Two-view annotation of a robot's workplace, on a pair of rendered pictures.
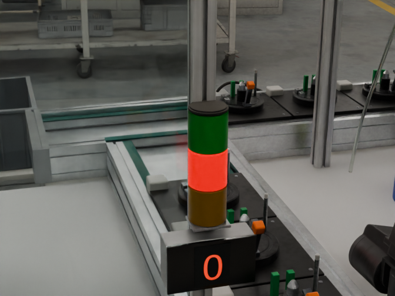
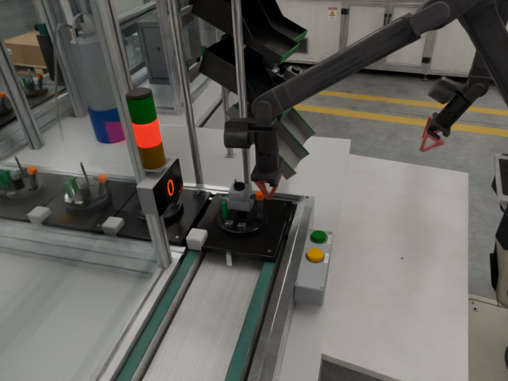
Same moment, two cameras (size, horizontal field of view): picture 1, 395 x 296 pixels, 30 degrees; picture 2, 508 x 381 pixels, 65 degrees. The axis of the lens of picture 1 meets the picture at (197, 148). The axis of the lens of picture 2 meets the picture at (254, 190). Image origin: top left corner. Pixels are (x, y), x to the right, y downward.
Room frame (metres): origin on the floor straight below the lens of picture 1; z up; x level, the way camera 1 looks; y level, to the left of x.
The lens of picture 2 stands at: (0.30, 0.49, 1.68)
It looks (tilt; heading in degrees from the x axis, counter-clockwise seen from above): 35 degrees down; 302
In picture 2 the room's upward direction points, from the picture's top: 3 degrees counter-clockwise
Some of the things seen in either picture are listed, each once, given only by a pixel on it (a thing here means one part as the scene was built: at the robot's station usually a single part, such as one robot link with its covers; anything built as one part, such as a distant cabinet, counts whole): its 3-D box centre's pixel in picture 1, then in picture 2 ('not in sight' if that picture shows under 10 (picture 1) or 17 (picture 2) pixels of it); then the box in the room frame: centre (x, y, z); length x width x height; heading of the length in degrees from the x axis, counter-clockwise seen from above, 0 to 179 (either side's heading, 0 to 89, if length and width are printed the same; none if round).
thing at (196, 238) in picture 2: not in sight; (196, 239); (0.86, -0.11, 0.97); 0.05 x 0.05 x 0.04; 16
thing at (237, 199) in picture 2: not in sight; (236, 195); (0.80, -0.22, 1.06); 0.08 x 0.04 x 0.07; 16
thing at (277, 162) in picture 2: not in sight; (267, 160); (0.72, -0.25, 1.18); 0.10 x 0.07 x 0.07; 106
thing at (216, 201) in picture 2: not in sight; (243, 224); (0.79, -0.23, 0.96); 0.24 x 0.24 x 0.02; 16
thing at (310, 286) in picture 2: not in sight; (314, 264); (0.56, -0.20, 0.93); 0.21 x 0.07 x 0.06; 106
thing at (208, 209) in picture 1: (207, 201); (151, 153); (0.86, -0.01, 1.28); 0.05 x 0.05 x 0.05
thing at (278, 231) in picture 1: (243, 231); not in sight; (1.28, -0.09, 1.01); 0.24 x 0.24 x 0.13; 16
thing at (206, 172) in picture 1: (207, 165); (147, 131); (0.86, -0.01, 1.33); 0.05 x 0.05 x 0.05
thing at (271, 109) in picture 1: (241, 93); not in sight; (2.16, -0.13, 1.01); 0.24 x 0.24 x 0.13; 16
